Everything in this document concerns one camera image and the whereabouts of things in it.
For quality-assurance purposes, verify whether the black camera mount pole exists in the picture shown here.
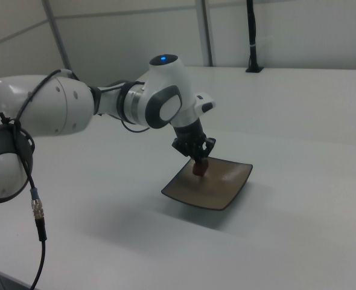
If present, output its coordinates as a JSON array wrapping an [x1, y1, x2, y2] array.
[[245, 0, 265, 74]]

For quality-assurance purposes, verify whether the black cable with metal connector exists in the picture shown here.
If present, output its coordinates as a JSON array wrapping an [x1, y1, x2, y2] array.
[[0, 68, 80, 290]]

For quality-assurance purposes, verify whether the small reddish-brown round food item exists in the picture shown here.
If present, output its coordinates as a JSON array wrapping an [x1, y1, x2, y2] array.
[[192, 159, 210, 177]]

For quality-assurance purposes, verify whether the grey metal partition post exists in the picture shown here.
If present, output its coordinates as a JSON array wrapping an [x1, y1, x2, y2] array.
[[41, 0, 73, 73], [200, 0, 214, 68]]

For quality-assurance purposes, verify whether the thin blue cable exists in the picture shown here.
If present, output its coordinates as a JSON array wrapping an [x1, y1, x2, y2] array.
[[120, 119, 151, 134]]

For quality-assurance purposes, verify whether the square brown ceramic plate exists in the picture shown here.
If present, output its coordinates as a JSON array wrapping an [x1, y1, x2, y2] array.
[[161, 156, 254, 212]]

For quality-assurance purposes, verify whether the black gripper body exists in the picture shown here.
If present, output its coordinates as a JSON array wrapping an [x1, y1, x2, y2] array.
[[171, 118, 217, 160]]

